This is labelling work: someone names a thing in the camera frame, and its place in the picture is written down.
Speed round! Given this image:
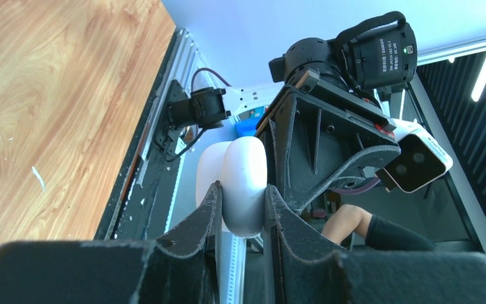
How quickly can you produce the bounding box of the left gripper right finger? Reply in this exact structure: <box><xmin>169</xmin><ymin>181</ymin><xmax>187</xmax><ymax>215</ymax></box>
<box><xmin>264</xmin><ymin>185</ymin><xmax>348</xmax><ymax>303</ymax></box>

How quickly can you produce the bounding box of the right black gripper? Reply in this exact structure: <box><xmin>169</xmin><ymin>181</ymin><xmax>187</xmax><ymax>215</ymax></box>
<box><xmin>256</xmin><ymin>69</ymin><xmax>401</xmax><ymax>212</ymax></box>

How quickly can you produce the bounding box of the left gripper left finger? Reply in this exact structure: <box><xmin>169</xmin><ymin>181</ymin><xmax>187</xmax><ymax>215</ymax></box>
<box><xmin>138</xmin><ymin>181</ymin><xmax>223</xmax><ymax>303</ymax></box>

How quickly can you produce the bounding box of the white earbud charging case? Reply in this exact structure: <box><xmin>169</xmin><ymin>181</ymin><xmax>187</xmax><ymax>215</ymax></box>
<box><xmin>195</xmin><ymin>136</ymin><xmax>268</xmax><ymax>239</ymax></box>

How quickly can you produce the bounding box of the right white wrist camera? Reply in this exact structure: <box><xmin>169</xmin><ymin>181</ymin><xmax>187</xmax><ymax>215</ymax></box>
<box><xmin>376</xmin><ymin>118</ymin><xmax>453</xmax><ymax>193</ymax></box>

